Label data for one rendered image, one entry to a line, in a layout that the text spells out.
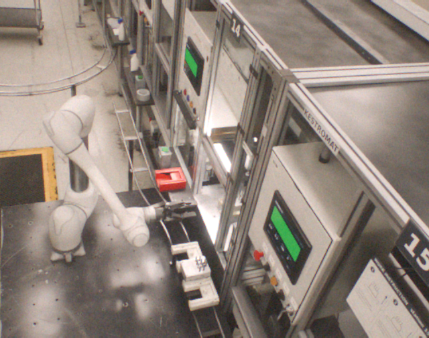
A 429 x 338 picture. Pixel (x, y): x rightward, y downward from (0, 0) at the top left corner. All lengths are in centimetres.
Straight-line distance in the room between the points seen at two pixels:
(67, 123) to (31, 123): 262
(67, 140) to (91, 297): 83
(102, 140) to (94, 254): 200
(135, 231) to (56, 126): 58
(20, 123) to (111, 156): 100
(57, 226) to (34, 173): 171
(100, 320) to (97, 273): 28
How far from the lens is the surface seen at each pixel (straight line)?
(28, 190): 390
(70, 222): 237
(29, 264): 255
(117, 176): 396
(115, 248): 256
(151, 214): 224
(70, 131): 203
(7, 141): 445
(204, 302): 215
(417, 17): 213
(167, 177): 261
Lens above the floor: 269
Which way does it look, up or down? 41 degrees down
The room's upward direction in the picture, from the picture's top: 10 degrees clockwise
